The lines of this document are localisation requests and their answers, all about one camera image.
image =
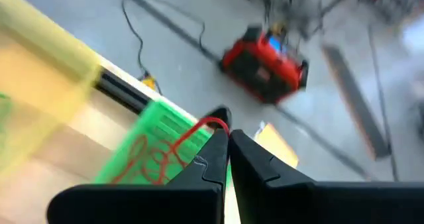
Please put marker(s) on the yellow translucent plastic bin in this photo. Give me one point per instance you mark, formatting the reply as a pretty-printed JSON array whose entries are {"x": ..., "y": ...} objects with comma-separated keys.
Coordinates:
[{"x": 39, "y": 68}]

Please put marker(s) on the green mesh basket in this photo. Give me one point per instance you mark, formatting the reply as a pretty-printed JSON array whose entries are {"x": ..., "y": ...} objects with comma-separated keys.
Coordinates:
[{"x": 159, "y": 124}]

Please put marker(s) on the black table edge clamp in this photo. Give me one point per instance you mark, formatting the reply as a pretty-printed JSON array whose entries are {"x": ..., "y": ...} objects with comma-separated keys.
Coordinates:
[{"x": 220, "y": 113}]

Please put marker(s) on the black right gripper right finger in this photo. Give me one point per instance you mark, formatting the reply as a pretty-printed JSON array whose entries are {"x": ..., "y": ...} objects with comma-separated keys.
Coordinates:
[{"x": 281, "y": 201}]

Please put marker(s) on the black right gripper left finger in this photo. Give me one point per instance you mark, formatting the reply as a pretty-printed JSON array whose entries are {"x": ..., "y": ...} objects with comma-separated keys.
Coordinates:
[{"x": 198, "y": 197}]

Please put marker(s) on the red portable power station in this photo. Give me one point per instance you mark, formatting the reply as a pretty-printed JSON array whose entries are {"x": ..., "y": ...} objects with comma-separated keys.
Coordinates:
[{"x": 265, "y": 71}]

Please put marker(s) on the orange paper envelope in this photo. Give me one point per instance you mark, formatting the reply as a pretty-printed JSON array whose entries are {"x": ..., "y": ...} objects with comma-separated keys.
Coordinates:
[{"x": 278, "y": 144}]

